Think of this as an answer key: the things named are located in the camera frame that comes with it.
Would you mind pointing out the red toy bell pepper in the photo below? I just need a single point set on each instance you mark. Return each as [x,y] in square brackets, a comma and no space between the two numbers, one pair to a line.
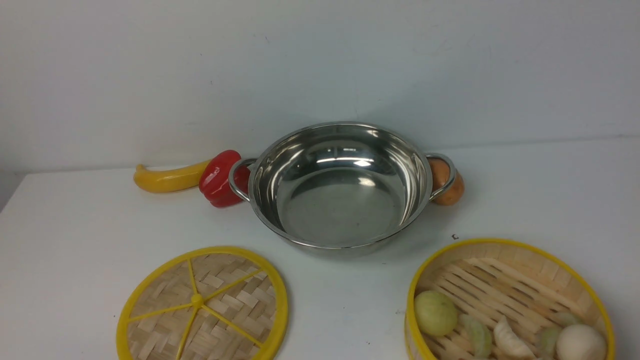
[214,184]

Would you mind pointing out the yellow-rimmed woven bamboo lid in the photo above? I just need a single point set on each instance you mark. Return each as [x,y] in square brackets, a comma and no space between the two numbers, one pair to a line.
[214,303]

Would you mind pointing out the yellow-rimmed bamboo steamer basket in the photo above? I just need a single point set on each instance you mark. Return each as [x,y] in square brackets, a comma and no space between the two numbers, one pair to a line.
[491,278]

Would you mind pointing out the brown toy potato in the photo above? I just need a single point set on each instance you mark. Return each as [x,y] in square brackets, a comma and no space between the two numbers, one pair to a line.
[440,175]

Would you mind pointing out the green round toy bun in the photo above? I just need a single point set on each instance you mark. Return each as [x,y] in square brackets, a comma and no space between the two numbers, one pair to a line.
[435,313]

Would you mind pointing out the stainless steel pot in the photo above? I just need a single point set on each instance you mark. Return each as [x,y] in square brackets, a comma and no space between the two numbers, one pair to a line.
[344,187]

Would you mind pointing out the white round toy bun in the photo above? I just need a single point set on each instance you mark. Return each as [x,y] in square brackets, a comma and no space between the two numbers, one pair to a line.
[581,342]

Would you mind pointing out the yellow toy banana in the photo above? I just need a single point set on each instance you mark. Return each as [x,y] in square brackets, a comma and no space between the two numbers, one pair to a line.
[169,181]

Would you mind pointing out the pale green toy dumpling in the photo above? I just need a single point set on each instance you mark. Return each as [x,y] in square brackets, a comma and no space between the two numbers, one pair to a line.
[545,343]

